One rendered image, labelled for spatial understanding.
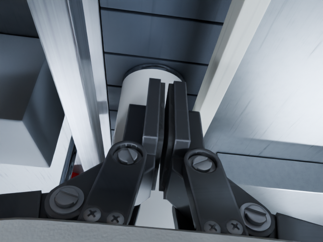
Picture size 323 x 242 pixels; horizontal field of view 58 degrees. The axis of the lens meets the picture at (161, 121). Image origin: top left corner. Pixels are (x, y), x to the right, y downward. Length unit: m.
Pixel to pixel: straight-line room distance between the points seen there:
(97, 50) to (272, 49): 0.16
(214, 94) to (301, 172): 0.33
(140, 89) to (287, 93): 0.19
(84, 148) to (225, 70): 0.09
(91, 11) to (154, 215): 0.13
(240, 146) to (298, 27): 0.22
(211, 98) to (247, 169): 0.28
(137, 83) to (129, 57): 0.02
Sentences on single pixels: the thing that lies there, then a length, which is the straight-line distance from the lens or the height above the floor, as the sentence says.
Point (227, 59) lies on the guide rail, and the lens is 0.17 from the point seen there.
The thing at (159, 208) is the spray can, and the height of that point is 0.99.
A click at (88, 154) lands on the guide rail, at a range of 0.17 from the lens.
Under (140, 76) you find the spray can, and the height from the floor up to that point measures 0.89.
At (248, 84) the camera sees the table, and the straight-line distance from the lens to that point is 0.32.
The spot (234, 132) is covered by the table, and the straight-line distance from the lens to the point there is 0.41.
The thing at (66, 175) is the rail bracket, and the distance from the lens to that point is 0.38.
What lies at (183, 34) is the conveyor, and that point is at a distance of 0.20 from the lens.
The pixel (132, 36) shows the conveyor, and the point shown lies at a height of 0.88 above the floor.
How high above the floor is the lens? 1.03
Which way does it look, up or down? 31 degrees down
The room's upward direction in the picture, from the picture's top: 176 degrees counter-clockwise
